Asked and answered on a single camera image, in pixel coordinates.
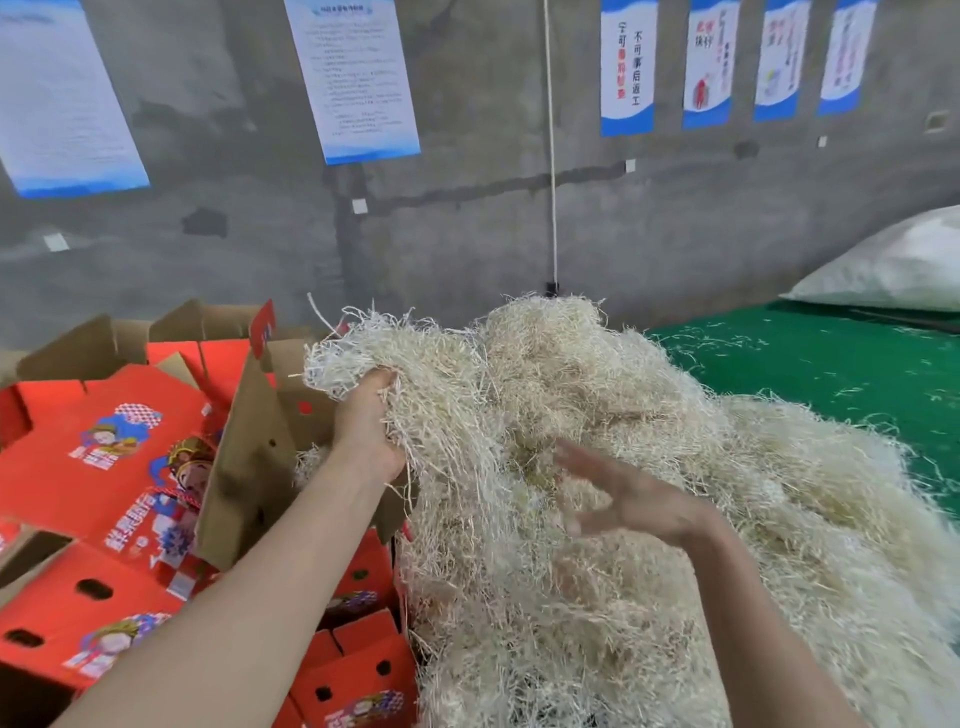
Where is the white sack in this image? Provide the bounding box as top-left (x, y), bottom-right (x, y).
top-left (781, 204), bottom-right (960, 315)

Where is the white blue wall poster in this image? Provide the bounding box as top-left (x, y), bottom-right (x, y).
top-left (282, 0), bottom-right (426, 168)
top-left (0, 0), bottom-right (153, 201)

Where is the person's right hand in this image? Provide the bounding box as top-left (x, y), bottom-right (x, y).
top-left (550, 436), bottom-right (725, 551)

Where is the narrow white blue banner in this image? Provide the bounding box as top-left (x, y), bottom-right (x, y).
top-left (817, 0), bottom-right (882, 119)
top-left (753, 0), bottom-right (815, 125)
top-left (682, 0), bottom-right (744, 132)
top-left (600, 0), bottom-right (663, 141)

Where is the white pole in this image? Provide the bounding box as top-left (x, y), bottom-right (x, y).
top-left (540, 0), bottom-right (564, 300)

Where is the person's right forearm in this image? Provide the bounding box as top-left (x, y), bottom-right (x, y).
top-left (682, 517), bottom-right (872, 728)

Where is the pile of wood wool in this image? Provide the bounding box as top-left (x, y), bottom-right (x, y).
top-left (297, 292), bottom-right (960, 728)

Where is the person's left hand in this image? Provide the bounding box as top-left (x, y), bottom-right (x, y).
top-left (328, 367), bottom-right (411, 491)

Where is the person's left forearm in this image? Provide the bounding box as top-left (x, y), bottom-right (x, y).
top-left (52, 450), bottom-right (395, 728)

